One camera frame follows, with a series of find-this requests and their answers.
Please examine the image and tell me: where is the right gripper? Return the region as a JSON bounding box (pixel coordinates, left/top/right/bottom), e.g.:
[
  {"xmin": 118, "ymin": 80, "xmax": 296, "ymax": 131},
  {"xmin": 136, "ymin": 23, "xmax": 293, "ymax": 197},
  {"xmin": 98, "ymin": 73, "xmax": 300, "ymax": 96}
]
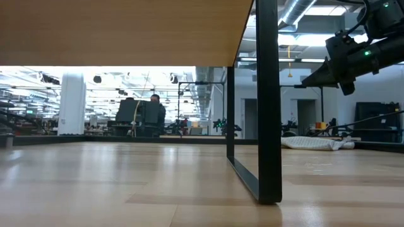
[{"xmin": 301, "ymin": 30, "xmax": 380, "ymax": 96}]

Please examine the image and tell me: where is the black metal shelf leg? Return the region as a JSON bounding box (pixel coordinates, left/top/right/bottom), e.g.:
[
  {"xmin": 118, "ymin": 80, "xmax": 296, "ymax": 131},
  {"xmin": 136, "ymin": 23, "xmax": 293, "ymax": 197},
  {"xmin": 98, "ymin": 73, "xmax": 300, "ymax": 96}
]
[{"xmin": 226, "ymin": 0, "xmax": 282, "ymax": 204}]

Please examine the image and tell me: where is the wooden shelf board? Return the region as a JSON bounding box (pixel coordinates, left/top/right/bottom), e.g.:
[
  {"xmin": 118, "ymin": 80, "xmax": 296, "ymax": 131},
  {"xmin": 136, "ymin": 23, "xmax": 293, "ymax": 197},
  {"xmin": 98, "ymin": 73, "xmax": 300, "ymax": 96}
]
[{"xmin": 0, "ymin": 0, "xmax": 255, "ymax": 67}]

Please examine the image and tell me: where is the yellow hanging pendant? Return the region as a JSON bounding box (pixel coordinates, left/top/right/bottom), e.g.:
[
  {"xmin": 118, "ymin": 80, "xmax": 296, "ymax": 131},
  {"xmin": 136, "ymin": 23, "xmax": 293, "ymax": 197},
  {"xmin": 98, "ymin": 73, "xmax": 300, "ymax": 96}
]
[{"xmin": 287, "ymin": 45, "xmax": 294, "ymax": 78}]

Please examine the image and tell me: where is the white cloth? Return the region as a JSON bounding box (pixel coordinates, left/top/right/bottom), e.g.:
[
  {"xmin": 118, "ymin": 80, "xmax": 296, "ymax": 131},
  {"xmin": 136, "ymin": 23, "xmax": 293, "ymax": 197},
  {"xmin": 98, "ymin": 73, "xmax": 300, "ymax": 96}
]
[{"xmin": 280, "ymin": 135, "xmax": 356, "ymax": 151}]

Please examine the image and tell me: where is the black cabinet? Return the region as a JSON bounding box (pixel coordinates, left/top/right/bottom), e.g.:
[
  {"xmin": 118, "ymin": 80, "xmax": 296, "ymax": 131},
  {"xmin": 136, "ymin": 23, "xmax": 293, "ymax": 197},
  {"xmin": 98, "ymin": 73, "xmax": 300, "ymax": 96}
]
[{"xmin": 353, "ymin": 101, "xmax": 402, "ymax": 143}]

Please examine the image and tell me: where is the person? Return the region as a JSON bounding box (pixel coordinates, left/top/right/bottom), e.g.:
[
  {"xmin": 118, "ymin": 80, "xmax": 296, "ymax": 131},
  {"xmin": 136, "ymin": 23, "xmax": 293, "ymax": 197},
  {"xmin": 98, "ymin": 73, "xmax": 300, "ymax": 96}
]
[{"xmin": 150, "ymin": 93, "xmax": 167, "ymax": 137}]

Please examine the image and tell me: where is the black computer monitor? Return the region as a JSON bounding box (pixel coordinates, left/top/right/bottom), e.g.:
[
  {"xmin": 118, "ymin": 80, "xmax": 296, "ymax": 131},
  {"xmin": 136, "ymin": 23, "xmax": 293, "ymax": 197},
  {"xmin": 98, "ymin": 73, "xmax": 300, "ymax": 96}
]
[
  {"xmin": 140, "ymin": 100, "xmax": 160, "ymax": 124},
  {"xmin": 116, "ymin": 100, "xmax": 141, "ymax": 124}
]

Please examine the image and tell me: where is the white pillar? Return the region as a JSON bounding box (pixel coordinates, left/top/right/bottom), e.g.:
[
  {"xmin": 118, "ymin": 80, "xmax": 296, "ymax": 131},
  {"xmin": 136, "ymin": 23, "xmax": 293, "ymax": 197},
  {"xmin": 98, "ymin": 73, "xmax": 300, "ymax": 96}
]
[{"xmin": 57, "ymin": 71, "xmax": 86, "ymax": 136}]

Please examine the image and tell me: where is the grey block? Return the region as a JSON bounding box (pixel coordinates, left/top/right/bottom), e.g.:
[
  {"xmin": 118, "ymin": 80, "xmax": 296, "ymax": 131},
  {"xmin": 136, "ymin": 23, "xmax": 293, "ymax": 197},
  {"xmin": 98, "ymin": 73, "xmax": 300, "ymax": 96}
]
[{"xmin": 0, "ymin": 132, "xmax": 15, "ymax": 149}]

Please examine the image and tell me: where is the black metal station frame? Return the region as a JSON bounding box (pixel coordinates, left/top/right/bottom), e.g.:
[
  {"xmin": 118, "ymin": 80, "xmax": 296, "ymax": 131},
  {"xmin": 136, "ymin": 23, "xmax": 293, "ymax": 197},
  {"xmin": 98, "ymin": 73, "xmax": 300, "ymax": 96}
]
[{"xmin": 279, "ymin": 84, "xmax": 324, "ymax": 136}]

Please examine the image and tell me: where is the black cable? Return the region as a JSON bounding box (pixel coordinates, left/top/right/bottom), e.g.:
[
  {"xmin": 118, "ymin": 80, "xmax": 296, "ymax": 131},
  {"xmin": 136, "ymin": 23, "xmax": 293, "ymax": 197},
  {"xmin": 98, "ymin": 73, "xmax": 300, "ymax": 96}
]
[{"xmin": 311, "ymin": 110, "xmax": 404, "ymax": 137}]

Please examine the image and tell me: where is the silver ventilation duct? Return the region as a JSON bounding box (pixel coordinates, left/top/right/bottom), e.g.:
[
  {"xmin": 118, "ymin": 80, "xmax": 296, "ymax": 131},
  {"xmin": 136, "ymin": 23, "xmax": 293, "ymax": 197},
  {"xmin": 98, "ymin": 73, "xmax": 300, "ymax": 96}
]
[{"xmin": 277, "ymin": 0, "xmax": 318, "ymax": 31}]

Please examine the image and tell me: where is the black table edge rail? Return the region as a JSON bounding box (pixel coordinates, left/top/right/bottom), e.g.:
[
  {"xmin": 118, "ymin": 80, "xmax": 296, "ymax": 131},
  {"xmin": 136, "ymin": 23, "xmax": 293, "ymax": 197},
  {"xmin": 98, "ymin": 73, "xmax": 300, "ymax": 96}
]
[{"xmin": 0, "ymin": 134, "xmax": 404, "ymax": 154}]

